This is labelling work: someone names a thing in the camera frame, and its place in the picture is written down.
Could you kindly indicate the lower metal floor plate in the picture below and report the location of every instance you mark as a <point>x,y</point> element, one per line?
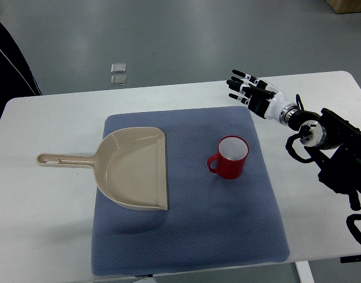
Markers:
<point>118,80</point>

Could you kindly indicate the beige plastic dustpan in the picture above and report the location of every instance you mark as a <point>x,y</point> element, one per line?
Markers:
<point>129,167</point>

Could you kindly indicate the black chair at left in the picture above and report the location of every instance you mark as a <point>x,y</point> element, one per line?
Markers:
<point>16,78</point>

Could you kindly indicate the metal floor plate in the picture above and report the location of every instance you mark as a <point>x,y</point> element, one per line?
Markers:
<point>118,80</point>
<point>118,68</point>

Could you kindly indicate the white table leg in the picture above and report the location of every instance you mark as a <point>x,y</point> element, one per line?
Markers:
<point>304,272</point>

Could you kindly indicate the blue textured mat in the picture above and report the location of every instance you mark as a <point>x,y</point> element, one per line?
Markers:
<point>211,222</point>

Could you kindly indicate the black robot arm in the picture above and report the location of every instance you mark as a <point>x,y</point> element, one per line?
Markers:
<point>333,144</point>

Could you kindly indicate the upper metal floor plate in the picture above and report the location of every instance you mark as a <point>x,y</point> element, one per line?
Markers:
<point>118,68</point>

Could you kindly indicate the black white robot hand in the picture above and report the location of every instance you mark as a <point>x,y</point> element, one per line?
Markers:
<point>260,97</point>

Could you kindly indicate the red cup white inside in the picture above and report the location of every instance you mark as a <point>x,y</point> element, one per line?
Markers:
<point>230,158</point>

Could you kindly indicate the brown cardboard box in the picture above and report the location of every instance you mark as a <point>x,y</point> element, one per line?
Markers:
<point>345,6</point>

